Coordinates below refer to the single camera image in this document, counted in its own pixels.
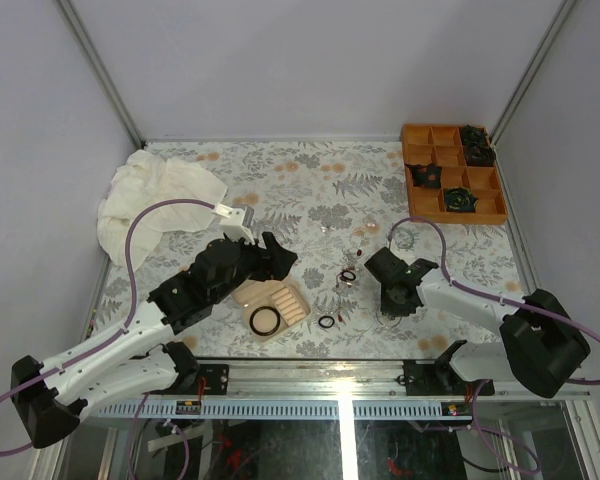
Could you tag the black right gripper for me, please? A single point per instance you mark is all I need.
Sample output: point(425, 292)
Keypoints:
point(391, 310)

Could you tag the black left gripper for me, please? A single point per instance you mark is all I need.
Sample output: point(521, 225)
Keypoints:
point(278, 260)

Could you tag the beige jewelry box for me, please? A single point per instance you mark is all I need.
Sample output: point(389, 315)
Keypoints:
point(284, 295)

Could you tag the black bangle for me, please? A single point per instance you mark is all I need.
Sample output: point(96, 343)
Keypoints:
point(265, 321)

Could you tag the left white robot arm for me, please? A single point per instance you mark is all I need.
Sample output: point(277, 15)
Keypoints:
point(140, 355)

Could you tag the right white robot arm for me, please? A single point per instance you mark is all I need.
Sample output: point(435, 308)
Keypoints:
point(534, 349)

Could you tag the floral patterned tablecloth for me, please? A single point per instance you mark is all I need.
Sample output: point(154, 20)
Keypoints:
point(294, 189)

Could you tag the black flower green swirls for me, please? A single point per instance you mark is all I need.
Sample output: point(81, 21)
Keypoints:
point(459, 200)

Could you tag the black flower orange dots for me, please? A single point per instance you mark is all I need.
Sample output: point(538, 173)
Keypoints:
point(425, 176)

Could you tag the orange wooden divided tray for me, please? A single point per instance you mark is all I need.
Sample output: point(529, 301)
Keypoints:
point(442, 145)

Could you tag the black fabric flower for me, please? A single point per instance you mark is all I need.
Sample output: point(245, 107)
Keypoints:
point(479, 155)
point(473, 134)

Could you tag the white crumpled cloth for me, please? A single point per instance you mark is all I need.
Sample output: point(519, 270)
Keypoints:
point(147, 179)

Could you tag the black fabric flower top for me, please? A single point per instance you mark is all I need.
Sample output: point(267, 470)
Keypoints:
point(473, 134)

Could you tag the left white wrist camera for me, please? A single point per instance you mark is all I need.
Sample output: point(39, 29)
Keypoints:
point(236, 222)

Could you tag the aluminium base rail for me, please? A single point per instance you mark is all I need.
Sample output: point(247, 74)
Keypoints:
point(298, 390)

